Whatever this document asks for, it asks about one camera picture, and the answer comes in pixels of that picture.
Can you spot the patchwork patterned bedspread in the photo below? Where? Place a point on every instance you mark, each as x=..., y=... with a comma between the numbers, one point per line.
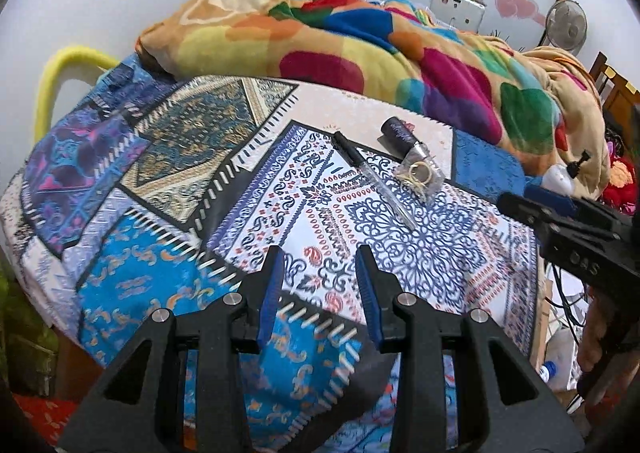
x=153, y=194

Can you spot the white plastic water bottle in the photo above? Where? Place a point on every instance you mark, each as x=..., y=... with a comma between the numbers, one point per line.
x=547, y=371

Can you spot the white box appliance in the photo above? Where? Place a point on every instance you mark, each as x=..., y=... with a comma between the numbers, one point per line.
x=463, y=15

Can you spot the wooden bed headboard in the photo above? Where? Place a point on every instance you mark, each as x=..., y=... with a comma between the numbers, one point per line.
x=619, y=99

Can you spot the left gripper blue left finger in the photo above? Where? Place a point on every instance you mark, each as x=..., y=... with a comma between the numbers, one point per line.
x=271, y=277

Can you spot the yellow padded bed rail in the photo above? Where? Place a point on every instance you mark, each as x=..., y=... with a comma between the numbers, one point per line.
x=72, y=61

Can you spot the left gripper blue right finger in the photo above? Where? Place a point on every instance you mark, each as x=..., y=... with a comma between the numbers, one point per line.
x=366, y=275

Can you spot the person's right hand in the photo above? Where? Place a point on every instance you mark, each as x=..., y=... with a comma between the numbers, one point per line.
x=606, y=355

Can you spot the red plush toy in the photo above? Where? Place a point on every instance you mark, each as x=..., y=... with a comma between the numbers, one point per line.
x=622, y=190

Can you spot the clear bag with rubber bands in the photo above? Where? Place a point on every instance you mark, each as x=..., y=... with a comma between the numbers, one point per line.
x=421, y=176

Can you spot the white standing fan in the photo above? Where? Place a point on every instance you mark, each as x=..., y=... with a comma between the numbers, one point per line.
x=566, y=26

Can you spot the colourful hearts fleece blanket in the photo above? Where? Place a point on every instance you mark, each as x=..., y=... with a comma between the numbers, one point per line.
x=539, y=105

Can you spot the white pump lotion bottle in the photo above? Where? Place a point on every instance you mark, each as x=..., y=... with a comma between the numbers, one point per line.
x=560, y=178

